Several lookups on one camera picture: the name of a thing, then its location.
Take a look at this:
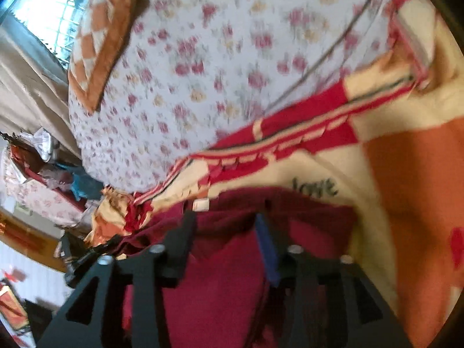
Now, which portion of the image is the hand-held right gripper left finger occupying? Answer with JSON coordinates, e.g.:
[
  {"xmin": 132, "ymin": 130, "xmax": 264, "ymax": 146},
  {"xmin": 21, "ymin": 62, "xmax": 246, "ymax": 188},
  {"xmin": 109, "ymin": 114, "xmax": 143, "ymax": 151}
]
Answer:
[{"xmin": 36, "ymin": 210, "xmax": 198, "ymax": 348}]

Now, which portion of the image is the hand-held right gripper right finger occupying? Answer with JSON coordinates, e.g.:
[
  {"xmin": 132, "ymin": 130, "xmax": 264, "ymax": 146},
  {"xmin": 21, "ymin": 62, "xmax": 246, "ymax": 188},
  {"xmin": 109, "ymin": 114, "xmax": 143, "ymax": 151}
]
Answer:
[{"xmin": 254, "ymin": 213, "xmax": 413, "ymax": 348}]

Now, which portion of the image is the maroon garment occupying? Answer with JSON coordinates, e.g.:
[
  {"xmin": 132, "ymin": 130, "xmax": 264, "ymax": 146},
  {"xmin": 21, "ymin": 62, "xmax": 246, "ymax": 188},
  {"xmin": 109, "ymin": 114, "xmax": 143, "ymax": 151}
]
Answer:
[{"xmin": 116, "ymin": 186, "xmax": 360, "ymax": 348}]

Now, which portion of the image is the teal cloth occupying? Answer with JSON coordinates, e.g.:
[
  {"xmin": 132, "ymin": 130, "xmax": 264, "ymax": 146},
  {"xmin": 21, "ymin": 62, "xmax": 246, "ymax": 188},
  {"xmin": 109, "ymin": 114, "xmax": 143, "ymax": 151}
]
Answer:
[{"xmin": 70, "ymin": 172, "xmax": 105, "ymax": 201}]

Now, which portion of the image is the floral covered furniture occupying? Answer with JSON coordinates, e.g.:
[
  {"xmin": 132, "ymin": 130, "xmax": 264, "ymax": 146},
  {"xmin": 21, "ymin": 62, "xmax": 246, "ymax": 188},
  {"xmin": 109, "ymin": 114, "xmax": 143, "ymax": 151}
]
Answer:
[{"xmin": 0, "ymin": 128, "xmax": 93, "ymax": 227}]

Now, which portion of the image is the red box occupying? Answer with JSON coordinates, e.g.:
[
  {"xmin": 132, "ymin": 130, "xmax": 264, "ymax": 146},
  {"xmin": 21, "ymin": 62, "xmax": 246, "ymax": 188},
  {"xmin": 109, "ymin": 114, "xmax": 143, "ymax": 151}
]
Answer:
[{"xmin": 0, "ymin": 268, "xmax": 34, "ymax": 336}]

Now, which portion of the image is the red orange cream printed blanket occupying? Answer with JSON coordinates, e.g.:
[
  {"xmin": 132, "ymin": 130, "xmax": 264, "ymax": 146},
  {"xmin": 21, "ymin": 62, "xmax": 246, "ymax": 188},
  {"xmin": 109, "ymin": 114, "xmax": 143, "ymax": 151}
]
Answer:
[{"xmin": 87, "ymin": 0, "xmax": 464, "ymax": 348}]

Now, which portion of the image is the floral bed sheet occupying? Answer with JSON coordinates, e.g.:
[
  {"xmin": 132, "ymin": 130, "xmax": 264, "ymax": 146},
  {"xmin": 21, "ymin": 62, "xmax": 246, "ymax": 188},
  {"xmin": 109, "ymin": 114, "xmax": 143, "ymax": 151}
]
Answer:
[{"xmin": 69, "ymin": 0, "xmax": 399, "ymax": 193}]

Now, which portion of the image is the beige curtain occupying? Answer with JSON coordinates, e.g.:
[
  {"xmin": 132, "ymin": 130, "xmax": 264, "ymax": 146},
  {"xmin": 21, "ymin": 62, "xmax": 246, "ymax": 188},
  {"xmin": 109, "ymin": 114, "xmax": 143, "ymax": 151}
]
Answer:
[{"xmin": 0, "ymin": 25, "xmax": 81, "ymax": 157}]

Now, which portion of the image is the orange checkered pillow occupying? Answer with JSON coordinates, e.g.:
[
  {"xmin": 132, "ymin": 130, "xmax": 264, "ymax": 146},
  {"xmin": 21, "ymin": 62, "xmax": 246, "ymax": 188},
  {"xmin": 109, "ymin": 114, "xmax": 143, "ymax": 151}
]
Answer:
[{"xmin": 67, "ymin": 0, "xmax": 151, "ymax": 114}]

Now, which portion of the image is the window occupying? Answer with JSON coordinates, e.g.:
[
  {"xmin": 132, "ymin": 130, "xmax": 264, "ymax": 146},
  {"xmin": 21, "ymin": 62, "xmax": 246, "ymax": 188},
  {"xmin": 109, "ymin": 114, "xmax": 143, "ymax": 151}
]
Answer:
[{"xmin": 12, "ymin": 0, "xmax": 106, "ymax": 46}]

